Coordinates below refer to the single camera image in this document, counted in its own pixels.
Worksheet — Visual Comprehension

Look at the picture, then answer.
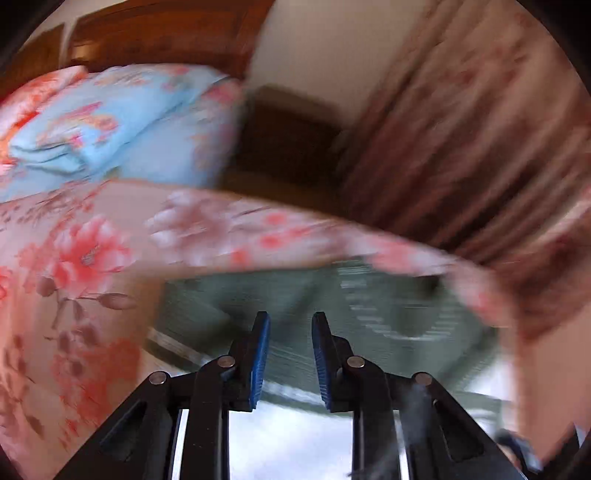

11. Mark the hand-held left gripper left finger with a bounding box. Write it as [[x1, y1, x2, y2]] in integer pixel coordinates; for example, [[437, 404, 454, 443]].
[[53, 311, 271, 480]]

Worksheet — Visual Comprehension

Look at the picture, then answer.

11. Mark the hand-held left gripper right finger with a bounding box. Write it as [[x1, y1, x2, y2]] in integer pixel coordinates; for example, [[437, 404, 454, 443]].
[[311, 311, 528, 480]]

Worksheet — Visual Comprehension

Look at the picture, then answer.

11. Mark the green knitted sweater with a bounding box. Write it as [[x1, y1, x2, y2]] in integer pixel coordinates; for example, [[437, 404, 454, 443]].
[[147, 257, 505, 418]]

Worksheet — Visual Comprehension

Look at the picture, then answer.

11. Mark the bed with pink floral sheet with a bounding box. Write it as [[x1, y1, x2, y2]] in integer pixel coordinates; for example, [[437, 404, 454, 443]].
[[0, 179, 515, 467]]

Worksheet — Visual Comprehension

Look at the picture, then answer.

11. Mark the dark wooden nightstand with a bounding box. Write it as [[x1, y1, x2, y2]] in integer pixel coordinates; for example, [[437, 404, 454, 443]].
[[221, 84, 354, 206]]

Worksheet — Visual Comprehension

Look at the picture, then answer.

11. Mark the blue floral pillow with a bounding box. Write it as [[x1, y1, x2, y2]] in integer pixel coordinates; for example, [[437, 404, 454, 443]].
[[0, 64, 246, 204]]

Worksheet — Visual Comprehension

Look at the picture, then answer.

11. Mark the pink floral curtain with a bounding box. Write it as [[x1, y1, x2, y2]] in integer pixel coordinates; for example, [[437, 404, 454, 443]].
[[341, 0, 591, 340]]

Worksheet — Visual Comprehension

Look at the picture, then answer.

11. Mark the large carved wooden headboard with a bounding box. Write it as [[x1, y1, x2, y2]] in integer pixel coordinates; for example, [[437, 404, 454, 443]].
[[68, 0, 275, 80]]

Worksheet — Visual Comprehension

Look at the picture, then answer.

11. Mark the pink floral pillow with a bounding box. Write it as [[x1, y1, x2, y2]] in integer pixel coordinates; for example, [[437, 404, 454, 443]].
[[0, 66, 89, 178]]

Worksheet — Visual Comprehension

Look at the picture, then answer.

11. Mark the small plain wooden headboard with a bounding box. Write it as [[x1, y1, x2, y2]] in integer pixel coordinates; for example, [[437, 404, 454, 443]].
[[0, 23, 66, 101]]

